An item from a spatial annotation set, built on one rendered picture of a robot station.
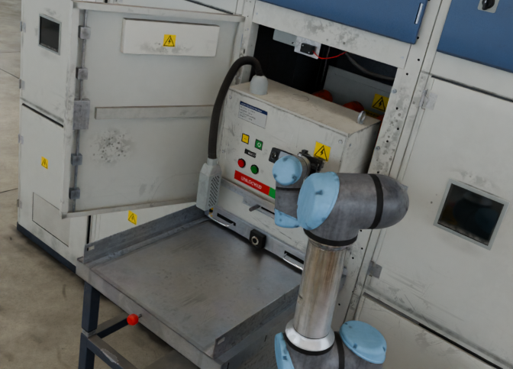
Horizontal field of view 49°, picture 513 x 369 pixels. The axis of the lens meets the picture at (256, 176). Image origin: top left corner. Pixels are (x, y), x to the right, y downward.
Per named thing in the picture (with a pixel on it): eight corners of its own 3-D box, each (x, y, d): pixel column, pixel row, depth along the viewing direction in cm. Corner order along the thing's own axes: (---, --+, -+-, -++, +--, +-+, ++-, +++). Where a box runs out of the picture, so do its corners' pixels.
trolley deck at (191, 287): (217, 382, 152) (221, 364, 149) (75, 273, 183) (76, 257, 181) (342, 289, 203) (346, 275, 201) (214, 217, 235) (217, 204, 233)
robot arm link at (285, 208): (317, 228, 154) (319, 189, 153) (276, 228, 151) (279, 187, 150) (308, 224, 161) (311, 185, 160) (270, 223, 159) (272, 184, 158)
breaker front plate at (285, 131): (315, 264, 193) (345, 136, 172) (211, 207, 218) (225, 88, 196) (317, 263, 194) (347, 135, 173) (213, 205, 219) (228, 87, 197)
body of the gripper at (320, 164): (319, 182, 175) (311, 186, 163) (293, 173, 177) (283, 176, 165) (327, 158, 173) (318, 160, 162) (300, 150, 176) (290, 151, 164)
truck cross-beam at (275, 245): (319, 279, 194) (323, 265, 191) (204, 214, 221) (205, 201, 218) (327, 273, 197) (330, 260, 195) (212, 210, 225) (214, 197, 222)
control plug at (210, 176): (204, 212, 205) (210, 169, 198) (195, 206, 208) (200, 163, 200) (219, 205, 211) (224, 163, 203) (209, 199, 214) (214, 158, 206)
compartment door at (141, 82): (56, 210, 202) (66, -3, 173) (208, 192, 239) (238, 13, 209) (61, 219, 197) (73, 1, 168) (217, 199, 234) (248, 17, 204)
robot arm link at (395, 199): (433, 173, 116) (346, 187, 164) (382, 171, 114) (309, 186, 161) (433, 229, 115) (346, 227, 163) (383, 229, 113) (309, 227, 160)
